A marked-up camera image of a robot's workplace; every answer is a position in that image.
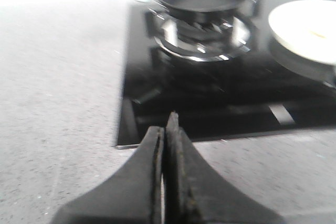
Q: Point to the white round plate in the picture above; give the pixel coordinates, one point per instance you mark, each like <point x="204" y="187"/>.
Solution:
<point x="291" y="23"/>

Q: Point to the fried egg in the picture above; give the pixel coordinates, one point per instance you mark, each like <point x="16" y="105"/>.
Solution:
<point x="317" y="34"/>

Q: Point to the black glass gas cooktop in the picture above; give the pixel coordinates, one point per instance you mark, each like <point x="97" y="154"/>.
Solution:
<point x="250" y="95"/>

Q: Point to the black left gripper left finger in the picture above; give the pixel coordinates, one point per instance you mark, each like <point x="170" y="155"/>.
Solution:
<point x="131" y="195"/>

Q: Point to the left black gas burner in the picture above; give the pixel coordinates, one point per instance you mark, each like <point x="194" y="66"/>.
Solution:
<point x="221" y="41"/>

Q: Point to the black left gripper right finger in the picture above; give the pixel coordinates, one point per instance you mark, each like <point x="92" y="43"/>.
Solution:
<point x="197" y="193"/>

